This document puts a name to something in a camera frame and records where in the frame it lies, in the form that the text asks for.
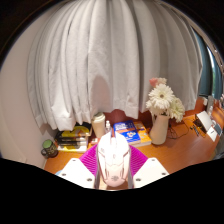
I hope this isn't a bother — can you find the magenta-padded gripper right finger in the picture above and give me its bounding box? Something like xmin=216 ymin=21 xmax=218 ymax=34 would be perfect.
xmin=128 ymin=145 xmax=170 ymax=190

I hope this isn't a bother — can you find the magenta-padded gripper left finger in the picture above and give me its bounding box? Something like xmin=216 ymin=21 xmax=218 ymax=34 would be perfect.
xmin=57 ymin=143 xmax=100 ymax=190

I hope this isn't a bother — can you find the pink computer mouse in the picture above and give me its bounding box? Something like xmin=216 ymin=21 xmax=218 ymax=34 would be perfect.
xmin=95 ymin=131 xmax=132 ymax=188

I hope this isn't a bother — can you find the yellow and white book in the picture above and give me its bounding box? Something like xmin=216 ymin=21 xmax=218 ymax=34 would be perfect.
xmin=58 ymin=146 xmax=88 ymax=154

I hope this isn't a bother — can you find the dark mug with green inside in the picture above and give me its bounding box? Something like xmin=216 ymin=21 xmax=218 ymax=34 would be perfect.
xmin=40 ymin=138 xmax=59 ymax=159

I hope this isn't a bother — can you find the thin red book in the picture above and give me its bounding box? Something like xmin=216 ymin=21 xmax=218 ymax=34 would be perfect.
xmin=88 ymin=136 xmax=101 ymax=145

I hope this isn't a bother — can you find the orange book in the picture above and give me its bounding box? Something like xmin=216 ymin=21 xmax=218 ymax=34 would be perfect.
xmin=133 ymin=120 xmax=153 ymax=148

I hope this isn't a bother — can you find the yellow and black book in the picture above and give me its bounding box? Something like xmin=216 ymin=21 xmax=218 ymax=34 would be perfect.
xmin=59 ymin=124 xmax=93 ymax=138

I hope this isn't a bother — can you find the white ceramic vase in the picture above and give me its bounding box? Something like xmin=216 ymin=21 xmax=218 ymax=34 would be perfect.
xmin=149 ymin=113 xmax=171 ymax=146

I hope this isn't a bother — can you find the blue book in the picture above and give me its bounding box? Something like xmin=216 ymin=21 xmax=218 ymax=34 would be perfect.
xmin=113 ymin=120 xmax=142 ymax=145

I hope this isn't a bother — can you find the white lidded tumbler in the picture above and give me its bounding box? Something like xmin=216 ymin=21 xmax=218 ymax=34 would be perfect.
xmin=91 ymin=112 xmax=107 ymax=139

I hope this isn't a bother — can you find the small clear pump bottle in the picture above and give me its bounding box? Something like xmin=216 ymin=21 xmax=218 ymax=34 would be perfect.
xmin=104 ymin=119 xmax=112 ymax=134

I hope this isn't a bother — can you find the white flat device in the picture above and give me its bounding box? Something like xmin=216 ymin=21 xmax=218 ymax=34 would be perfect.
xmin=193 ymin=110 xmax=214 ymax=134

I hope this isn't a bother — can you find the glass window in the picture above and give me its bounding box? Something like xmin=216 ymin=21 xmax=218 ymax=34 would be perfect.
xmin=194 ymin=31 xmax=224 ymax=99

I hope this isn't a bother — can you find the white pleated curtain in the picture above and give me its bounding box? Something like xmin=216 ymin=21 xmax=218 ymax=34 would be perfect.
xmin=27 ymin=0 xmax=204 ymax=132

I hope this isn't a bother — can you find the black cable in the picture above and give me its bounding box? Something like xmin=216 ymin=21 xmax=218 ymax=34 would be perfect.
xmin=166 ymin=121 xmax=198 ymax=140

